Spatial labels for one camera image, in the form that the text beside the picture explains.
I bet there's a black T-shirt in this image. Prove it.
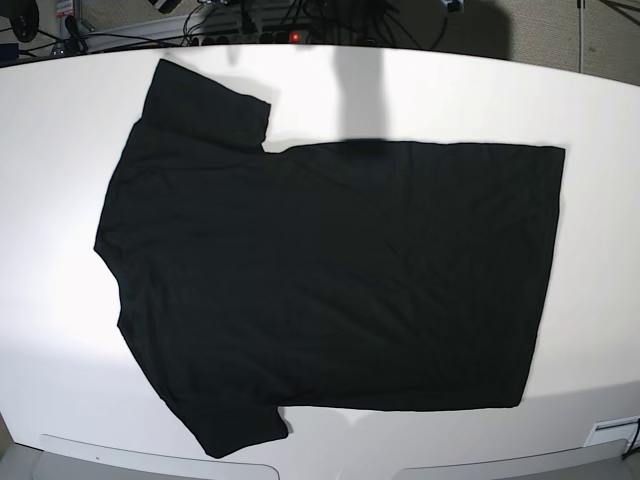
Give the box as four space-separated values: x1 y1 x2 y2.
95 60 565 459

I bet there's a black power strip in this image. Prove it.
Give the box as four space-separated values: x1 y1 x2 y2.
187 30 309 46

